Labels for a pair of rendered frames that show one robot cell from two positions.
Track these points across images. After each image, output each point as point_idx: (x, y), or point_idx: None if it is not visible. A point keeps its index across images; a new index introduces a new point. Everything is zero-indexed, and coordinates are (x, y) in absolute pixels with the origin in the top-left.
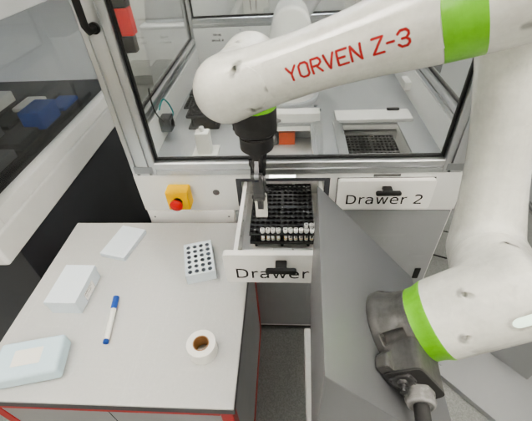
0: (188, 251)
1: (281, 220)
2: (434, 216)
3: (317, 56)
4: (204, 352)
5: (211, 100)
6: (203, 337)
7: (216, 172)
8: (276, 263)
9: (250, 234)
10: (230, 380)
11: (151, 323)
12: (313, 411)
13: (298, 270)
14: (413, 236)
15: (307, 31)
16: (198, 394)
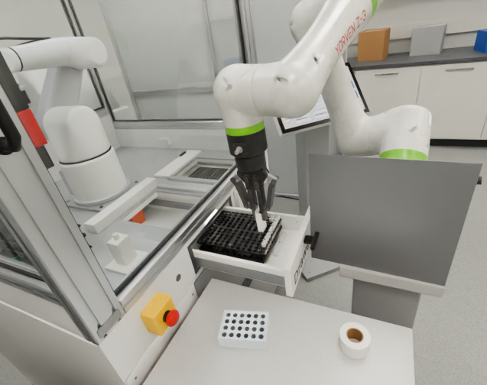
0: (228, 335)
1: (255, 233)
2: (267, 186)
3: (343, 35)
4: (365, 333)
5: (317, 87)
6: (347, 334)
7: (174, 253)
8: (307, 240)
9: (263, 253)
10: (385, 326)
11: None
12: (428, 255)
13: None
14: None
15: (326, 25)
16: (400, 356)
